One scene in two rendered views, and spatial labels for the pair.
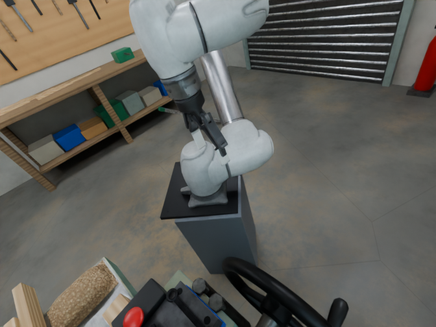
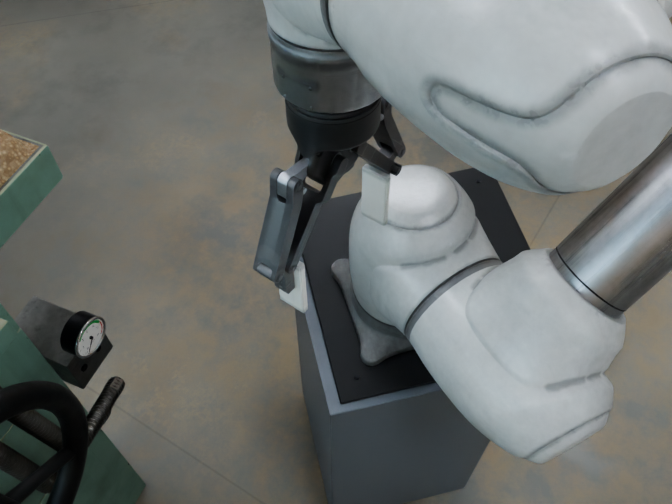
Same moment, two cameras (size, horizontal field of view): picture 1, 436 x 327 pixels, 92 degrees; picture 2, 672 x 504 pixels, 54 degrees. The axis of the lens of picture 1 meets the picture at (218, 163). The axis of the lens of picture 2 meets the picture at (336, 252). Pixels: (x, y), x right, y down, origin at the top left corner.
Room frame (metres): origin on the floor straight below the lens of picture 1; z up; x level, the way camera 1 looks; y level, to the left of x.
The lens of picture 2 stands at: (0.35, -0.33, 1.48)
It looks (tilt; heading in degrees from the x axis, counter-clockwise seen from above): 55 degrees down; 60
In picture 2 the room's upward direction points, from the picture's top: straight up
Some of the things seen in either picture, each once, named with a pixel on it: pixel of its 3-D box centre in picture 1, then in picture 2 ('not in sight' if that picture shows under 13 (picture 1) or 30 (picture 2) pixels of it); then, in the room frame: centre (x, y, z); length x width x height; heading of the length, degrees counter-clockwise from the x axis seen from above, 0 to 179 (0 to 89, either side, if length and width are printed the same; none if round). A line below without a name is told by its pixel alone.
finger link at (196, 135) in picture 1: (198, 139); (375, 195); (0.60, 0.03, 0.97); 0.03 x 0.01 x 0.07; 114
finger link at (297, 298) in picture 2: (222, 154); (291, 281); (0.48, -0.02, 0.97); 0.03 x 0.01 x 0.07; 114
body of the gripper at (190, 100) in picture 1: (193, 108); (333, 130); (0.54, 0.02, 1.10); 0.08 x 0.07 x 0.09; 24
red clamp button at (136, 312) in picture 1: (133, 319); not in sight; (0.12, 0.19, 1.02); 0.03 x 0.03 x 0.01
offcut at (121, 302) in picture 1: (120, 311); not in sight; (0.18, 0.28, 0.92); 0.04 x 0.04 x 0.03; 43
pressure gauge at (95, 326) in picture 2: not in sight; (82, 336); (0.26, 0.24, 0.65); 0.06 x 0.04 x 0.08; 37
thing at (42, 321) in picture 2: not in sight; (60, 341); (0.22, 0.30, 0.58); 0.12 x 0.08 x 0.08; 127
